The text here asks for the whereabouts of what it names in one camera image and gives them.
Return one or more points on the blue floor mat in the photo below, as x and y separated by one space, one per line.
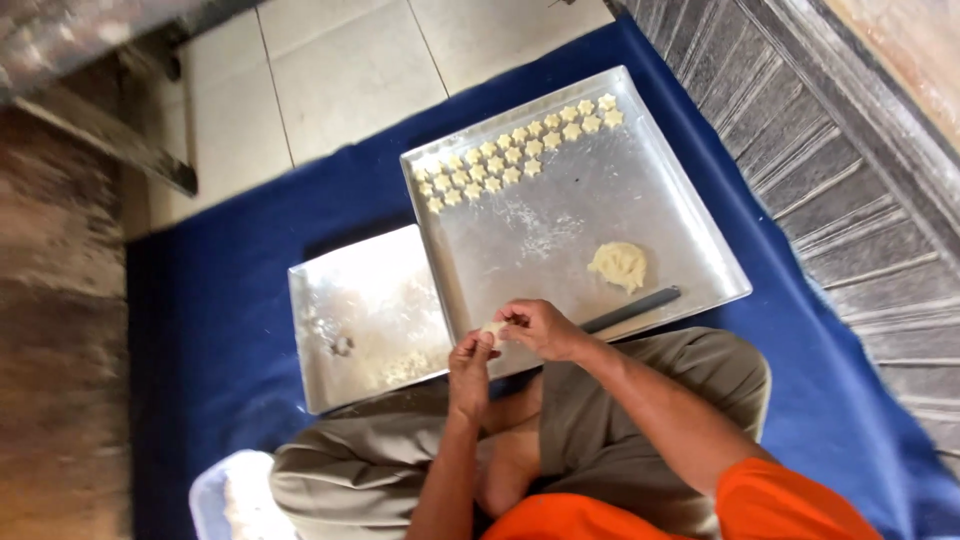
225 330

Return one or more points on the person's right hand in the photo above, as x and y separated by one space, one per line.
544 330

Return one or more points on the lump of cookie dough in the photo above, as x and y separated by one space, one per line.
619 265

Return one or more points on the large metal baking tray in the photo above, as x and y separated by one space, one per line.
577 217

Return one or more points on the dark grey rolling stick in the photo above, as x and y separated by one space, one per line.
634 309

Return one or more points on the orange shirt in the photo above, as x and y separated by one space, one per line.
750 510

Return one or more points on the person's left hand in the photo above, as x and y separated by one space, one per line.
470 375

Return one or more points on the rows of star-shaped dough cookies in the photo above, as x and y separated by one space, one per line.
510 154

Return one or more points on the small dough piece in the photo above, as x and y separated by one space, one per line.
493 330

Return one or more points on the wooden furniture frame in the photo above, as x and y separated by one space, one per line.
97 97

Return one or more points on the small metal baking tray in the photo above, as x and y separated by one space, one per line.
367 319

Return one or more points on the small metal cookie cutter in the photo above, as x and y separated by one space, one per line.
342 345

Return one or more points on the grey wooden door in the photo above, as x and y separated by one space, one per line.
832 165

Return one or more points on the khaki shorts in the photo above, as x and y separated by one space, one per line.
600 420

